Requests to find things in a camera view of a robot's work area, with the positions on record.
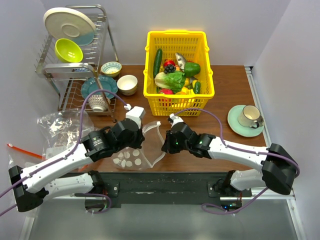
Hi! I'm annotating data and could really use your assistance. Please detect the dotted clear zip bag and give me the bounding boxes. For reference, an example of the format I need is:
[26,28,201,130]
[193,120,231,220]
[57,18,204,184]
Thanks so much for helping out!
[112,121,166,171]

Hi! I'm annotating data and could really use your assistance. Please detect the green toy lettuce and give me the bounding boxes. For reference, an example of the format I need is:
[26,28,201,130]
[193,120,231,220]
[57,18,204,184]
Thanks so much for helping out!
[154,71,186,93]

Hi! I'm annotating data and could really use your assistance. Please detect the red toy dragon fruit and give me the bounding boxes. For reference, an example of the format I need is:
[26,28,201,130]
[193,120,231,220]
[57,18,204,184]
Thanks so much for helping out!
[158,88,174,95]

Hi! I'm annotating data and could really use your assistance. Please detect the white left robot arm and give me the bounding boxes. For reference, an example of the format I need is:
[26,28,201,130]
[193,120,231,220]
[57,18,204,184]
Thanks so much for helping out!
[8,117,145,212]

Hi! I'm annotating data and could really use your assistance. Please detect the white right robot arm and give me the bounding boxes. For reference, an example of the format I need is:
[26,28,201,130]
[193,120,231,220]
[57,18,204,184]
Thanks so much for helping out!
[161,122,298,197]

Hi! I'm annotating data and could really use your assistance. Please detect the crumpled clear plastic bag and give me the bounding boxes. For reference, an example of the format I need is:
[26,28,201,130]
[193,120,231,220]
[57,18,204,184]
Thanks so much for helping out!
[37,108,95,160]

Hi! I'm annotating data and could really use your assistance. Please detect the patterned grey bowl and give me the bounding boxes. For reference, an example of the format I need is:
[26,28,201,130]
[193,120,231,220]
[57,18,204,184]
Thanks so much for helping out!
[88,94,108,112]

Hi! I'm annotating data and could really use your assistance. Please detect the cream ceramic bowl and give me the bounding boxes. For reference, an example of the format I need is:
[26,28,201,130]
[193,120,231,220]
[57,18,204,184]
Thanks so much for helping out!
[117,75,138,96]

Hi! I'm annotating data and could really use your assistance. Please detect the small green cucumber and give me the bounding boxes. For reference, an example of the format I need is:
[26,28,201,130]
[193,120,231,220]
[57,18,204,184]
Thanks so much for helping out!
[192,80,201,94]

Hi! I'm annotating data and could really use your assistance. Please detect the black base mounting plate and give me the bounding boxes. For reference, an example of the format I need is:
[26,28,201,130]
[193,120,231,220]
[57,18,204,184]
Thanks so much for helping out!
[89,171,252,208]

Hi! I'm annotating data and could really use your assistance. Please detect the mint green saucer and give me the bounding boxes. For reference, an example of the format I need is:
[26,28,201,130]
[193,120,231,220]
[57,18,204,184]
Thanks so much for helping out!
[227,105,265,138]

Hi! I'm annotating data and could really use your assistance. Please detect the yellow toy fruit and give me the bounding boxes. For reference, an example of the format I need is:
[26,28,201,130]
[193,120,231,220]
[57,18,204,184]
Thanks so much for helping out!
[184,78,190,87]

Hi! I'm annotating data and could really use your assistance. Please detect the teal scalloped plate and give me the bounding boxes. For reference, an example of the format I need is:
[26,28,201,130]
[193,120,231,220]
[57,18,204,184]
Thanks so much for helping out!
[80,75,118,99]

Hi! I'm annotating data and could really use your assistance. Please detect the teal patterned small bowl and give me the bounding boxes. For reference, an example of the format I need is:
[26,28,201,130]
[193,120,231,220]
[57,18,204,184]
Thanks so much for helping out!
[100,61,122,78]

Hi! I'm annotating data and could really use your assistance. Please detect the green bell pepper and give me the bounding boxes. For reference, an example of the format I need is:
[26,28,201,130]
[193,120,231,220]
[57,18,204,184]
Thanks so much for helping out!
[184,62,201,78]

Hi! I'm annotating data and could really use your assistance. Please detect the black toy grapes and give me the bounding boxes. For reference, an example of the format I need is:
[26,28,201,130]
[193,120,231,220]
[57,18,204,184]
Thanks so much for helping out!
[163,64,176,74]

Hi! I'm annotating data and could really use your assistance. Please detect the cream speckled mug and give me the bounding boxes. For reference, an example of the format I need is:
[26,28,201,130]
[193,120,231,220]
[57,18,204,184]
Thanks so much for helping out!
[237,105,264,129]

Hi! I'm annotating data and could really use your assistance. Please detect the grey toy fish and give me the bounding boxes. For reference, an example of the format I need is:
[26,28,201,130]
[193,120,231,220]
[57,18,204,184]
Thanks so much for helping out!
[175,52,187,72]

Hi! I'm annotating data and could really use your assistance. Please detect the long dark cucumber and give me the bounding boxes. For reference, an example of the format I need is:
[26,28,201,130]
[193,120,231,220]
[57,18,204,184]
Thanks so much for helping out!
[152,48,163,78]

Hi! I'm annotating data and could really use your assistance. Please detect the metal dish rack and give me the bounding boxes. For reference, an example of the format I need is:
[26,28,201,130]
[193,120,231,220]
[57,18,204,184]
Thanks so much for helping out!
[35,4,119,111]

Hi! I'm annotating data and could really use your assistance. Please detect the yellow plastic basket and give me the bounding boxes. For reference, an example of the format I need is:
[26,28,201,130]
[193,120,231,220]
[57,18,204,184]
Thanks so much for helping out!
[143,29,215,116]

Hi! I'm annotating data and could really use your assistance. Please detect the lime green bowl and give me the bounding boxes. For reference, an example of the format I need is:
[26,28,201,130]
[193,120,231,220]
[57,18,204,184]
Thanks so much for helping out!
[54,38,84,63]

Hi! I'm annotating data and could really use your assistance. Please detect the large cream blue plate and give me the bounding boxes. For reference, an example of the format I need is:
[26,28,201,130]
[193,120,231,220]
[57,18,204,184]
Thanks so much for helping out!
[43,7,96,46]

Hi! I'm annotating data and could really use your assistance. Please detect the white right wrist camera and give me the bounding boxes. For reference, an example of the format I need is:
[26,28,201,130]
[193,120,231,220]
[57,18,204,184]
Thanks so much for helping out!
[167,113,184,128]

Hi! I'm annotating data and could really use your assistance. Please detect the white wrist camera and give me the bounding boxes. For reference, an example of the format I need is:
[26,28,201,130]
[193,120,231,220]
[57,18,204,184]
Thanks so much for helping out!
[124,104,146,128]
[167,113,184,128]

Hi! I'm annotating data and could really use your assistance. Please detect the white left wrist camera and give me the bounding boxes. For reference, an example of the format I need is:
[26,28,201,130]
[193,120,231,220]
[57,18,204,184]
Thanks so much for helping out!
[124,104,146,128]

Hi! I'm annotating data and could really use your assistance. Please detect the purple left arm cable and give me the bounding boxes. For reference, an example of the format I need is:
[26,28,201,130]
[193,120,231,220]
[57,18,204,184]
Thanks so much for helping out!
[0,89,130,217]

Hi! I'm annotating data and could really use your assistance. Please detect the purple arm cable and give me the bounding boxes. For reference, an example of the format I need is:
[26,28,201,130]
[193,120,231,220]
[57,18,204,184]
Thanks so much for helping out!
[173,108,301,215]
[0,89,130,217]

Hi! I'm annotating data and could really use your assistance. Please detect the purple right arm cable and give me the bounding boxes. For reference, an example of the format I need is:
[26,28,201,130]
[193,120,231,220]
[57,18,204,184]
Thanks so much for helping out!
[173,108,301,215]

